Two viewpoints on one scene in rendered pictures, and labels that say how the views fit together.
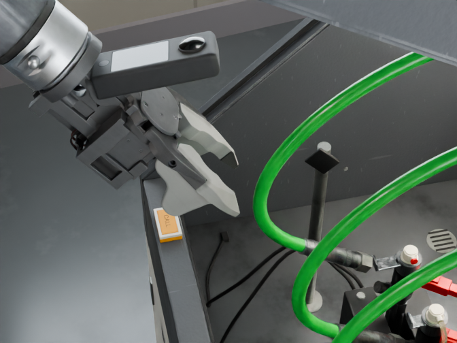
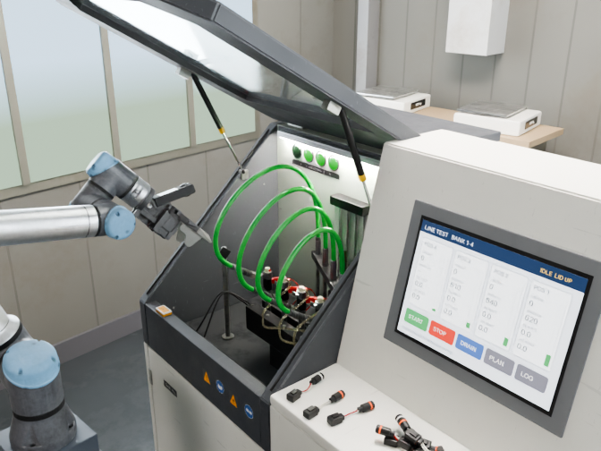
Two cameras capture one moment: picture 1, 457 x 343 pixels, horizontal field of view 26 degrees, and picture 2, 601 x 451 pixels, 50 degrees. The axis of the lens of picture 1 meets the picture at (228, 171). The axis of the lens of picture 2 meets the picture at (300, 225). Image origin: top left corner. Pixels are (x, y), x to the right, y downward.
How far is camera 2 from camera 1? 1.05 m
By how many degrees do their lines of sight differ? 34
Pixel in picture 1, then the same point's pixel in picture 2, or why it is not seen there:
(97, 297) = not seen: outside the picture
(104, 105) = (159, 209)
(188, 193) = (193, 235)
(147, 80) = (173, 196)
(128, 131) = (170, 215)
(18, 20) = (131, 177)
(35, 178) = not seen: hidden behind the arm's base
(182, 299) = (181, 328)
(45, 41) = (139, 184)
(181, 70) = (183, 191)
